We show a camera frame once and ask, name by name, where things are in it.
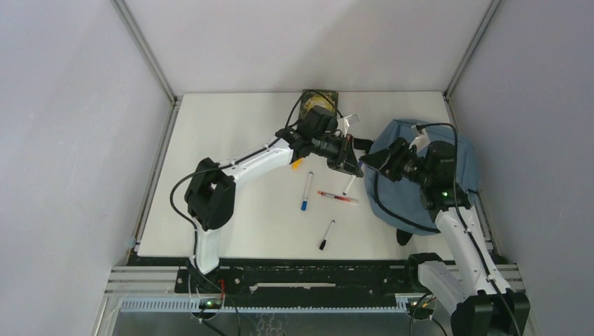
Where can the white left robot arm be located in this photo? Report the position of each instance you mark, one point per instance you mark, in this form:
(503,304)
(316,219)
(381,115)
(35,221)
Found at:
(211,192)

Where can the dark green forest book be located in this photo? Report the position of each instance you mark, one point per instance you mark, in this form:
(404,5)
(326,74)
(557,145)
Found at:
(327,99)

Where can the white marker blue cap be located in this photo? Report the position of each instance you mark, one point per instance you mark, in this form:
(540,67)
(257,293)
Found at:
(306,194)

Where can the blue student backpack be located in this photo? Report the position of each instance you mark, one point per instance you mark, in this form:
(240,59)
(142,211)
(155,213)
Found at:
(405,205)

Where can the aluminium corner post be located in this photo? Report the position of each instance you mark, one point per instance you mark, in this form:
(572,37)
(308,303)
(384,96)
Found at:
(476,39)
(140,41)

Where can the left aluminium corner post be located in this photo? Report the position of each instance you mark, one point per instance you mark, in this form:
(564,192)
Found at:
(140,41)

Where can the white marker purple cap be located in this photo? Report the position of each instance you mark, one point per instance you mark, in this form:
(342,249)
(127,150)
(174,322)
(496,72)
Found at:
(349,184)

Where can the red clear pen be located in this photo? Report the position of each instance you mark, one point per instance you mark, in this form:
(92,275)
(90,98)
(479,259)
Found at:
(341,198)

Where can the yellow highlighter cap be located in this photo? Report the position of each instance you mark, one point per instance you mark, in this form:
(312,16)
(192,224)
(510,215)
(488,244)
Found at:
(297,164)

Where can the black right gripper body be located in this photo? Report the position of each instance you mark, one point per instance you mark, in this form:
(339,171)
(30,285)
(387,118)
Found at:
(406,164)

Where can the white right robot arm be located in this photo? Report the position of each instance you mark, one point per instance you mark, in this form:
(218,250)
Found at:
(480,300)

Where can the right aluminium corner post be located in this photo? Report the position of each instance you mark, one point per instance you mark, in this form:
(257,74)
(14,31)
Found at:
(476,39)

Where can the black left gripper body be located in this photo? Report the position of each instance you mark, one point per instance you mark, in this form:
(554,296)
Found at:
(332,148)

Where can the white marker black cap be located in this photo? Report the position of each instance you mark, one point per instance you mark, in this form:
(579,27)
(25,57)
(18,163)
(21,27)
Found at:
(326,235)

